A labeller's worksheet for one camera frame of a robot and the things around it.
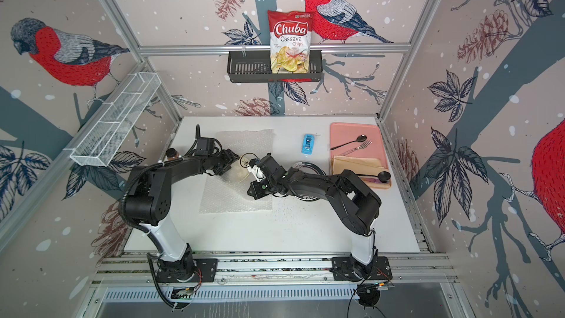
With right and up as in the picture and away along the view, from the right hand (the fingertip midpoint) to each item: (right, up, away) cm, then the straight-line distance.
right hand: (248, 192), depth 86 cm
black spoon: (+53, +21, +24) cm, 62 cm away
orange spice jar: (-35, +14, +9) cm, 39 cm away
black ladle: (+58, +5, +8) cm, 59 cm away
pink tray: (+45, +23, +29) cm, 58 cm away
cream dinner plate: (-7, +6, +12) cm, 15 cm away
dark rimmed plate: (+25, +8, +11) cm, 29 cm away
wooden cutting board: (+53, +7, +16) cm, 56 cm away
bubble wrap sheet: (-14, -3, +7) cm, 16 cm away
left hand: (-7, +13, +13) cm, 19 cm away
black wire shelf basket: (0, +57, +21) cm, 61 cm away
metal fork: (+52, +17, +21) cm, 59 cm away
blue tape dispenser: (+26, +18, +21) cm, 38 cm away
